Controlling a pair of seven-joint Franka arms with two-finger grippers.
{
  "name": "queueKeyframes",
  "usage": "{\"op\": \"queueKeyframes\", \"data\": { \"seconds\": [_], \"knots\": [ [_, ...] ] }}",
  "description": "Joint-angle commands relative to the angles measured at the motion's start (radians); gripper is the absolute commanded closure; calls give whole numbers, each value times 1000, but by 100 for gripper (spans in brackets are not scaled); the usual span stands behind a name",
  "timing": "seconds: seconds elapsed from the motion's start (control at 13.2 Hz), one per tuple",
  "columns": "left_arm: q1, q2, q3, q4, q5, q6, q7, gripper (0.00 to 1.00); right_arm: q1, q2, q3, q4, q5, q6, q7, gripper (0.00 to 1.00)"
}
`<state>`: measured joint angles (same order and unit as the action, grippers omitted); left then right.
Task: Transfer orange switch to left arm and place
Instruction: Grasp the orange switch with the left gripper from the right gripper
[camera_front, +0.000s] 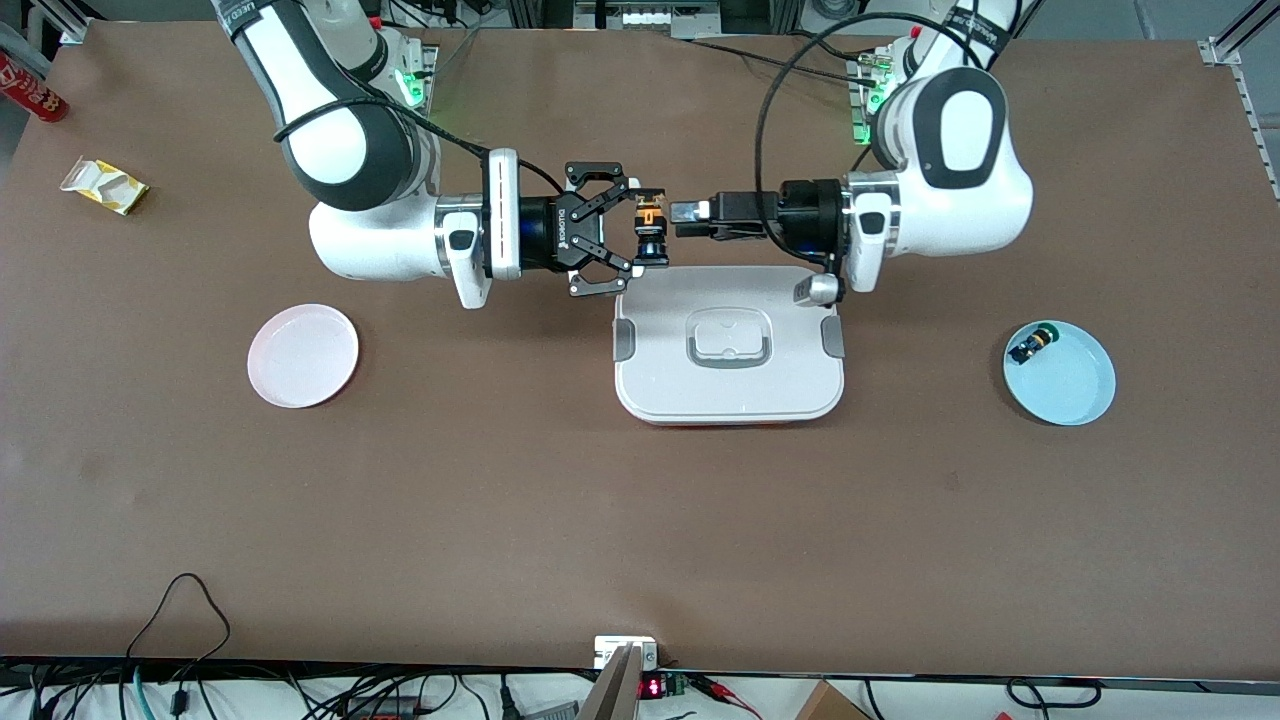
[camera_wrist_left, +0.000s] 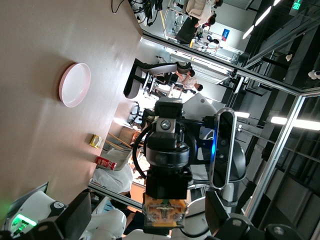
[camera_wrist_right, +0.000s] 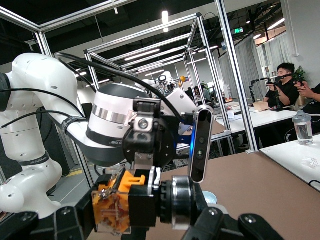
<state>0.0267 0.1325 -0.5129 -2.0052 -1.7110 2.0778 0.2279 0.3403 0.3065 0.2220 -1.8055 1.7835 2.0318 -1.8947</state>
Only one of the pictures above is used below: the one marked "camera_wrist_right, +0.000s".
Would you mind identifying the small cardboard box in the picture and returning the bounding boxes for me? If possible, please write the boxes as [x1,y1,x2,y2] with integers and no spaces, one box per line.
[253,101,270,112]

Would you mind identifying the white table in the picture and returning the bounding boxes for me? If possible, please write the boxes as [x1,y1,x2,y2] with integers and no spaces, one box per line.
[213,103,298,135]
[259,133,320,193]

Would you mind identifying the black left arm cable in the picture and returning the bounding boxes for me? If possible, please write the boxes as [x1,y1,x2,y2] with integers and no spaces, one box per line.
[0,52,183,131]

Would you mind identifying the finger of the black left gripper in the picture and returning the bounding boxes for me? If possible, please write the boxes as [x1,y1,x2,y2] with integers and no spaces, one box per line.
[132,98,162,133]
[134,152,155,176]

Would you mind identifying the clear water bottle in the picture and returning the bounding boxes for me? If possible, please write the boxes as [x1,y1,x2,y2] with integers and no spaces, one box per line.
[291,109,315,146]

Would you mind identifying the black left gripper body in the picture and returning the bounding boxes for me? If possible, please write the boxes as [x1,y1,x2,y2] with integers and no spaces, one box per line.
[122,119,176,170]

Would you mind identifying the ceiling tube light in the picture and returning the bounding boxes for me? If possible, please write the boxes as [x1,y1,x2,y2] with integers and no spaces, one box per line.
[161,10,170,33]

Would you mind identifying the person with glasses black shirt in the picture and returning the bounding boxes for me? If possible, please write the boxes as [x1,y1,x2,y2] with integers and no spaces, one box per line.
[263,62,301,111]

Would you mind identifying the person in black shirt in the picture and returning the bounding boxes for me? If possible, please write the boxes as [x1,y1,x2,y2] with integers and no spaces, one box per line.
[294,81,320,115]

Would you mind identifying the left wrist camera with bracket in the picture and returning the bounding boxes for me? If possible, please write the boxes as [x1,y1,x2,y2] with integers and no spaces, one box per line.
[176,104,215,184]

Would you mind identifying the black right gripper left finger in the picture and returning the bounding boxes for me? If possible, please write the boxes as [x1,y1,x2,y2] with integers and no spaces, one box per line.
[0,197,98,240]

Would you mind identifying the clear plastic item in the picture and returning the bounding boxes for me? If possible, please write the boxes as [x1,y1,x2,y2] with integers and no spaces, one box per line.
[301,156,320,168]

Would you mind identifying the aluminium profile frame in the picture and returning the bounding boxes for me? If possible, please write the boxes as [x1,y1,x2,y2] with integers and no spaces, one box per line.
[0,0,260,193]
[84,12,235,156]

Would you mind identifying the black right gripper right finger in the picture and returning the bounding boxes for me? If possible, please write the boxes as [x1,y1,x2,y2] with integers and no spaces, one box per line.
[182,186,285,240]

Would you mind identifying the green plant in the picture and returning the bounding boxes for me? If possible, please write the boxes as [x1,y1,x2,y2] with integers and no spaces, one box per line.
[292,65,309,83]

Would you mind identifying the white lunch box grey clips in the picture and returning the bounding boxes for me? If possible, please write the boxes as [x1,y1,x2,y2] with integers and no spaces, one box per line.
[206,202,230,216]

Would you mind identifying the light blue round plate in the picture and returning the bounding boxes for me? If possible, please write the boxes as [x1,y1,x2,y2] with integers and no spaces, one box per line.
[201,190,219,205]

